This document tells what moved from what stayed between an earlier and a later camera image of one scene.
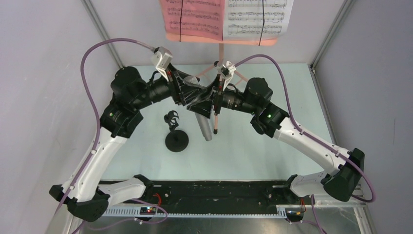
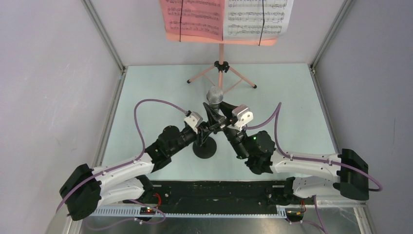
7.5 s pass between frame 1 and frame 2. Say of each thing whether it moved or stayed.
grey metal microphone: moved
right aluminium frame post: stayed
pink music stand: stayed
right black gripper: moved
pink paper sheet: stayed
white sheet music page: stayed
